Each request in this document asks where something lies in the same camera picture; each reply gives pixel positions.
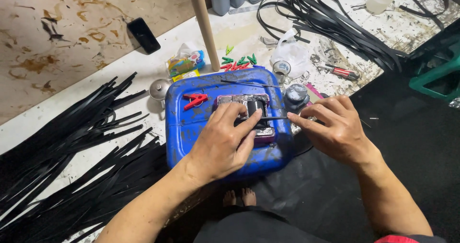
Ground person's right hand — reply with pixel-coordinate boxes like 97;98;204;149
287;94;375;168

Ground person's left hand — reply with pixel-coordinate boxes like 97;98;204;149
186;102;264;185

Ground short black rubber strip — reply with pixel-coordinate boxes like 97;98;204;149
235;116;290;122

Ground blue plastic jerrycan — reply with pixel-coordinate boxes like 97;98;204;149
165;68;296;176

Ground pink flat tool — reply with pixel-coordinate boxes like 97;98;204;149
305;84;326;105

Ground foil-covered metal jig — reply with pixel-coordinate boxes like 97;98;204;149
216;93;277;145

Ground red plastic clothes peg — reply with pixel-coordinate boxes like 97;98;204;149
183;93;209;111

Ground person's left foot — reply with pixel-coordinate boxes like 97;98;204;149
223;190;237;207

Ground person's foot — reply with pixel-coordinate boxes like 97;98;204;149
241;188;257;207
223;190;237;207

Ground grey jerrycan cap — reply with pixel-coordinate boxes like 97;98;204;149
283;84;311;113

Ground person's right foot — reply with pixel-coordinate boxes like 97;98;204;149
241;188;257;207

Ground thin black strip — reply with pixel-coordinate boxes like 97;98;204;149
220;79;283;89

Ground yellow packet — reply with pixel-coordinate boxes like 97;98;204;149
172;70;201;83

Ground heap of coloured clothes pegs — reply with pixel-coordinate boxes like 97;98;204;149
220;45;267;72

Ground small labelled glass jar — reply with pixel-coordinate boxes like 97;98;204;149
272;60;292;84

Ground colourful tissue pack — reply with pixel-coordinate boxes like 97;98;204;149
166;43;206;78

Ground person's black trousers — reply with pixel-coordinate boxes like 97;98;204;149
193;205;447;243

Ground white plastic bag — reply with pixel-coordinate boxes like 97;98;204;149
270;28;311;79

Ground green plastic stool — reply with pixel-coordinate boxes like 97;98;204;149
408;34;460;104

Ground wooden pole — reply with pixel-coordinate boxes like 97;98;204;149
187;0;221;72

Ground black smartphone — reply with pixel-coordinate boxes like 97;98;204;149
127;17;161;55

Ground white plastic cup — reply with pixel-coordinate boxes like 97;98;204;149
365;0;395;15

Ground metal ruler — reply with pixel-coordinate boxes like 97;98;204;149
228;4;269;15

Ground pile of long black strips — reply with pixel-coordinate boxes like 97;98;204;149
0;71;170;243

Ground red-handled screwdriver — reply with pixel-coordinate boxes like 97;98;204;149
318;63;361;81

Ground tangled bundle of black straps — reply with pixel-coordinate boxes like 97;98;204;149
256;0;450;73

